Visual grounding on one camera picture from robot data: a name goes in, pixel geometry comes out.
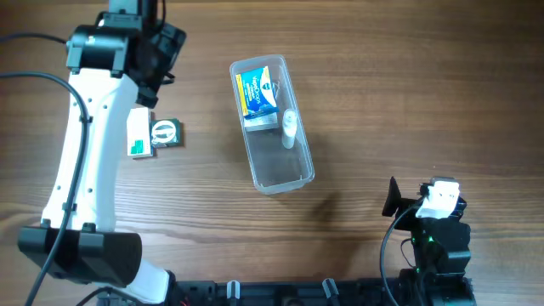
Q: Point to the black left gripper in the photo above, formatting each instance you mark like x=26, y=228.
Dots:
x=161, y=59

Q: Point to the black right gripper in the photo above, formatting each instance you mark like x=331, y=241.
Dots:
x=408, y=208

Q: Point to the dark green tape box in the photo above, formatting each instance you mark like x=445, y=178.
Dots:
x=166, y=133

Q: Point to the blue cough drops box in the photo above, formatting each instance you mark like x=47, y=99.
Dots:
x=256, y=93

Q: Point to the clear plastic container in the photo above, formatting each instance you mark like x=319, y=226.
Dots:
x=274, y=168

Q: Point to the white spray bottle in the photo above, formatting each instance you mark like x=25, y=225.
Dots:
x=289, y=128

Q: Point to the white plaster box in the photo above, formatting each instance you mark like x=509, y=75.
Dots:
x=261, y=123

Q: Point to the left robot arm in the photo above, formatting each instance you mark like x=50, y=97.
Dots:
x=119, y=61

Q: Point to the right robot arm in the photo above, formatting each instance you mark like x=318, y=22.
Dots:
x=440, y=242

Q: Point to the white and green box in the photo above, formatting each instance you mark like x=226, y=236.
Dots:
x=138, y=133

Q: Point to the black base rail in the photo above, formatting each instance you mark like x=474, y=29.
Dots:
x=327, y=292

